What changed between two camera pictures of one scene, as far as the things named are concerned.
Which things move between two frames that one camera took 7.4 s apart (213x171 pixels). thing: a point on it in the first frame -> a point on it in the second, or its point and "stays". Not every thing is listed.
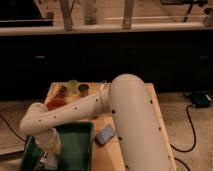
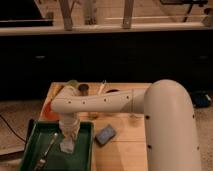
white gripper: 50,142 -> 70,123
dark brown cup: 83,88 stays
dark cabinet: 174,61 stays
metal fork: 42,161 stays
